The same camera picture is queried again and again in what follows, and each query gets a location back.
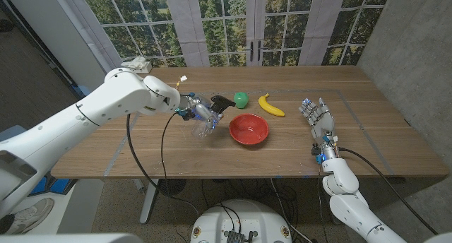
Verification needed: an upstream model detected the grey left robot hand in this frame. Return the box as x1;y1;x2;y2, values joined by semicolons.
179;93;224;131

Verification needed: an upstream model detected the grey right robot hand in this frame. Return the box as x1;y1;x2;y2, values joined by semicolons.
298;97;339;155

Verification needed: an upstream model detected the clear spray bottle black trigger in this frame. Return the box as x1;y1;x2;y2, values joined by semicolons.
191;95;237;139

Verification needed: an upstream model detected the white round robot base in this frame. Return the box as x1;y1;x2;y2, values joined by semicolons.
189;198;292;243

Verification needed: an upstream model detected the green apple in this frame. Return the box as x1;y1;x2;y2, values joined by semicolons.
233;91;249;109

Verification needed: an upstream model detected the red bowl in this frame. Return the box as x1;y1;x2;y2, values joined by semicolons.
228;112;270;146

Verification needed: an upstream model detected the yellow banana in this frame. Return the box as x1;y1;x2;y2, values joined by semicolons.
258;93;286;118

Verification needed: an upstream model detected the printed window forest backdrop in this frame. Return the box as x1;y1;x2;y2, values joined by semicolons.
58;0;393;68

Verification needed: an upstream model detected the black round fan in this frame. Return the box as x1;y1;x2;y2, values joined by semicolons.
157;178;187;196

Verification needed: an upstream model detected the white tissue box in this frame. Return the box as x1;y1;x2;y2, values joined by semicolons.
120;56;153;74

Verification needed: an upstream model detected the white table leg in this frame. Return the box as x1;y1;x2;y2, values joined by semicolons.
139;178;160;225

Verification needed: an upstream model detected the white floor platform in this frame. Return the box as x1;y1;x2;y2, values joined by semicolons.
20;174;105;234

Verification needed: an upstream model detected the blue and black pad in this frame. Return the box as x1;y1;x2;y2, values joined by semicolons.
30;174;78;197

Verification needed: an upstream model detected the white robot torso shell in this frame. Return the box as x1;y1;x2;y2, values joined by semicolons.
0;232;145;243

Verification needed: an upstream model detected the light blue storage bin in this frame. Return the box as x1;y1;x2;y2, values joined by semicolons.
0;124;29;145

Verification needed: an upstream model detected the grey white sneaker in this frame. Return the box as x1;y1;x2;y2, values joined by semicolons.
0;197;56;236

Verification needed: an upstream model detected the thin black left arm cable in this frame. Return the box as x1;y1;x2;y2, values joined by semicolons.
160;111;179;201

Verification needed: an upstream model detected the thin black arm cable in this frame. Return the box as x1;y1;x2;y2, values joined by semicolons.
316;162;335;226
160;111;179;201

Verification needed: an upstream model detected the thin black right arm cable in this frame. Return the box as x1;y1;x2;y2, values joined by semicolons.
316;162;335;226

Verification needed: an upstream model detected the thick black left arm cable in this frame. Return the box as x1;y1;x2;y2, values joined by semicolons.
126;112;201;219

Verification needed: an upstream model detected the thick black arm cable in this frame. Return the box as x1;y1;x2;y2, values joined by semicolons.
338;147;439;236
126;112;201;219

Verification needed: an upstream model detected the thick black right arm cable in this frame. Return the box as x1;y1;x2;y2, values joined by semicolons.
338;147;439;236

